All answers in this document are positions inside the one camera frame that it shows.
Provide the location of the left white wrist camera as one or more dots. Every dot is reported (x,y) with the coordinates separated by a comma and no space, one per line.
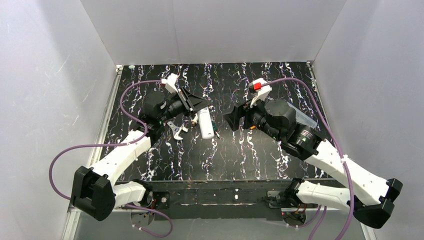
(170,83)

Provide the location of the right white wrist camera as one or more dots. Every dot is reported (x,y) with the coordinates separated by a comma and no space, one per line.
(259,91)

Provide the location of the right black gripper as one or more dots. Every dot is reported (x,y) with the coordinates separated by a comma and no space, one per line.
(244,115)

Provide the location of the white remote control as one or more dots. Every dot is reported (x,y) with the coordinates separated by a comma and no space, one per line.
(205,123)

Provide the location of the red handled adjustable wrench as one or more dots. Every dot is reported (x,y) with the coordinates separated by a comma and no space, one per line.
(177,130)

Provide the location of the white plastic pipe fitting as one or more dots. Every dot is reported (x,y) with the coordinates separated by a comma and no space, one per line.
(194,120)

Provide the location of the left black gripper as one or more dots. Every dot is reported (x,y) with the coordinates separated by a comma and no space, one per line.
(188,102)

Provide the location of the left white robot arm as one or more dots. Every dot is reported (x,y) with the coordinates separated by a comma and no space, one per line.
(95,190)

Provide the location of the clear plastic screw box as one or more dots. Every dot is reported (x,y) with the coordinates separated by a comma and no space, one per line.
(302,118)

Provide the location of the aluminium frame rail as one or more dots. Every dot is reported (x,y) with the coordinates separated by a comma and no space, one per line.
(73,214)

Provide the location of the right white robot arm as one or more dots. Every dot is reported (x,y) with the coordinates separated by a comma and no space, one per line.
(368,197)

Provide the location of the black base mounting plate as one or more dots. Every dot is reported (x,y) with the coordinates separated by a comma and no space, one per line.
(222,199)

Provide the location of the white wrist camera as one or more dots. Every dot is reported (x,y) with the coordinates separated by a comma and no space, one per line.
(259,91)
(170,83)

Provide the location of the green handled screwdriver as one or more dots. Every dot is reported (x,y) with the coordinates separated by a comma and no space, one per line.
(215,130)

